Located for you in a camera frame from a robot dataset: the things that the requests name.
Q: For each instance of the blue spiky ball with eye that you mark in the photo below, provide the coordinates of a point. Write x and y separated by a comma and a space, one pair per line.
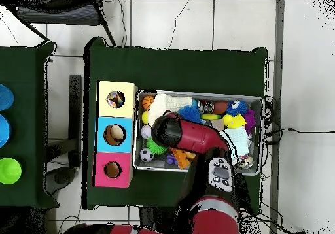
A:
236, 108

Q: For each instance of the yellow cheese wedge toy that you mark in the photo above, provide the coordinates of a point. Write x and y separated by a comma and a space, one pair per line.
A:
234, 123

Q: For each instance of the grey and black chair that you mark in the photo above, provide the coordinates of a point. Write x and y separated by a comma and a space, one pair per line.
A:
57, 14

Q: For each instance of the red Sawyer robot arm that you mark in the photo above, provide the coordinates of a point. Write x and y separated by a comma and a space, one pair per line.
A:
196, 137

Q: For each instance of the large blue spiky ball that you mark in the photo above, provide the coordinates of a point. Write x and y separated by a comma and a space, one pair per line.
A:
191, 112

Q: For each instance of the purple spiky toy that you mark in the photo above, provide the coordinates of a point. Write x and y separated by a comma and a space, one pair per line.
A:
250, 120

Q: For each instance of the small orange basketball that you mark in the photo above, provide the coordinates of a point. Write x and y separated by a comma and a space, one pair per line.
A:
147, 102

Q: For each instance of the mint green waffle cloth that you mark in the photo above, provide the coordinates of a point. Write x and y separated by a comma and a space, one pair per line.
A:
239, 140

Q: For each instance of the plain wooden block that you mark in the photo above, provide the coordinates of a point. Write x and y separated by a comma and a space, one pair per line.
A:
217, 125

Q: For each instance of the black upright panel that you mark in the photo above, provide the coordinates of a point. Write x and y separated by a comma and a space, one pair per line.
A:
75, 100

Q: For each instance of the colourful patterned cloth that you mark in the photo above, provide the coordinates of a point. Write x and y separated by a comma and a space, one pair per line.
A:
116, 99

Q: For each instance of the small soccer ball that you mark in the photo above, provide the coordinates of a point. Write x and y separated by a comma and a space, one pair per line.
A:
146, 155

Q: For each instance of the dark green table cloth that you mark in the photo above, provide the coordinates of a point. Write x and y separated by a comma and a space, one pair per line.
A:
26, 66
183, 69

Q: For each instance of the cream white waffle cloth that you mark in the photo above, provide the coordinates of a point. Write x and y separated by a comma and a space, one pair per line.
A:
167, 102

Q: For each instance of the shallow clear mesh bin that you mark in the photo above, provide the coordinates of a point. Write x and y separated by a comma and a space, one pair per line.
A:
159, 164

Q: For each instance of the dark grey rounded base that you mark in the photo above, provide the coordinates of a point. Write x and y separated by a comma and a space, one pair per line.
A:
61, 177

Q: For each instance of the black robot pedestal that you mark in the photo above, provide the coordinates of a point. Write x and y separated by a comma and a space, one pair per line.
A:
157, 223

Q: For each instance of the wooden box with three holes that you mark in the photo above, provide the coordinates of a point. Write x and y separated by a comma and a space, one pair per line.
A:
115, 166

